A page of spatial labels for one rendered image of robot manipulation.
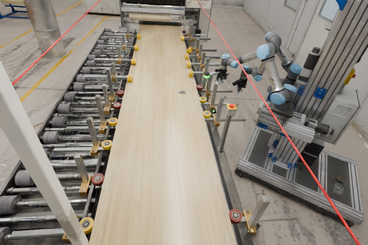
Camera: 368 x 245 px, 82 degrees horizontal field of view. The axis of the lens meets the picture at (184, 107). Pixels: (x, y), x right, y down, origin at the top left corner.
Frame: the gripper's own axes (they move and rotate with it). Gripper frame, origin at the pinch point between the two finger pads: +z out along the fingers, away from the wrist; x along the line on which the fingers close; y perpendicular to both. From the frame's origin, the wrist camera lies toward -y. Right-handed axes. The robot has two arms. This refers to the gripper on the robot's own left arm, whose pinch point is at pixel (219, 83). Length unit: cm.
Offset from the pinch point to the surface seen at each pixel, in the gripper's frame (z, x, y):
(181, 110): 9, -56, 20
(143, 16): -8, -12, -252
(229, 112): -19, -38, 68
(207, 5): -34, 100, -207
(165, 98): 9, -63, -5
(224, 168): 29, -43, 84
